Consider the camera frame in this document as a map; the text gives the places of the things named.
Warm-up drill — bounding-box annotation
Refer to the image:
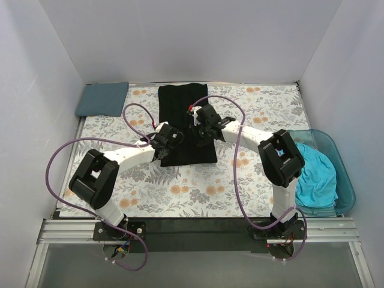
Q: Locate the black t-shirt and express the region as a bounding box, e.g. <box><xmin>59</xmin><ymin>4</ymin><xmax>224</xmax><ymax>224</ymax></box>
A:
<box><xmin>158</xmin><ymin>83</ymin><xmax>217</xmax><ymax>167</ymax></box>

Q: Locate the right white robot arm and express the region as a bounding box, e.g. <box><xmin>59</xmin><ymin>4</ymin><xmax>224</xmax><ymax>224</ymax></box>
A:
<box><xmin>188</xmin><ymin>104</ymin><xmax>305</xmax><ymax>235</ymax></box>

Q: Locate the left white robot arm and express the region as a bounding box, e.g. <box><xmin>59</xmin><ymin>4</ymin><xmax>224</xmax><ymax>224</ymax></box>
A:
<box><xmin>68</xmin><ymin>122</ymin><xmax>184</xmax><ymax>227</ymax></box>

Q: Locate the floral patterned table mat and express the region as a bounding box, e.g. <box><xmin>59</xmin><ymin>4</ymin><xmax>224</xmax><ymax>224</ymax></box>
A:
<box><xmin>71</xmin><ymin>85</ymin><xmax>309</xmax><ymax>217</ymax></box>

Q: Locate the folded grey-blue t-shirt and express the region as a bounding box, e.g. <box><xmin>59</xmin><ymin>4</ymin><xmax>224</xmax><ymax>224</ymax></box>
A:
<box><xmin>75</xmin><ymin>82</ymin><xmax>129</xmax><ymax>117</ymax></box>

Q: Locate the turquoise t-shirt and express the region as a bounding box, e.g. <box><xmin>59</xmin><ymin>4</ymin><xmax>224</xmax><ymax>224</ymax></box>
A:
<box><xmin>295</xmin><ymin>142</ymin><xmax>338</xmax><ymax>208</ymax></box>

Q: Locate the teal plastic bin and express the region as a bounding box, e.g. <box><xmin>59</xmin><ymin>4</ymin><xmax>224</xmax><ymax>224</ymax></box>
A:
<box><xmin>289</xmin><ymin>129</ymin><xmax>356</xmax><ymax>217</ymax></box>

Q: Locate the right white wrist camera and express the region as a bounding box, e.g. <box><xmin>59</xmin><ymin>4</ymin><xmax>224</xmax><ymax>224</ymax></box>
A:
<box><xmin>187</xmin><ymin>105</ymin><xmax>202</xmax><ymax>126</ymax></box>

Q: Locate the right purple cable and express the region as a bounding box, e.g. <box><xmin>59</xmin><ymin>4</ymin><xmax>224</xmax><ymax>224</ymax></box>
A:
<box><xmin>187</xmin><ymin>95</ymin><xmax>308</xmax><ymax>266</ymax></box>

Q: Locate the purple cable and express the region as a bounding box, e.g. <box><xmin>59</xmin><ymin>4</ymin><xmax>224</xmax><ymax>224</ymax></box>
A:
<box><xmin>44</xmin><ymin>103</ymin><xmax>157</xmax><ymax>272</ymax></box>
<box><xmin>187</xmin><ymin>95</ymin><xmax>308</xmax><ymax>266</ymax></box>

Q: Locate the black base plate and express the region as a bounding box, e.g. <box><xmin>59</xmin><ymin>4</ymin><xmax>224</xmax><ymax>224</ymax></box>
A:
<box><xmin>92</xmin><ymin>215</ymin><xmax>310</xmax><ymax>253</ymax></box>

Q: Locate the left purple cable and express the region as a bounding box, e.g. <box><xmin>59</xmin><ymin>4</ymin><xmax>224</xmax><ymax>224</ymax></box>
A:
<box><xmin>44</xmin><ymin>103</ymin><xmax>157</xmax><ymax>272</ymax></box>

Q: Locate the aluminium frame rail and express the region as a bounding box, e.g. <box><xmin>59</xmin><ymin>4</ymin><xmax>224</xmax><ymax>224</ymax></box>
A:
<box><xmin>37</xmin><ymin>217</ymin><xmax>361</xmax><ymax>244</ymax></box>

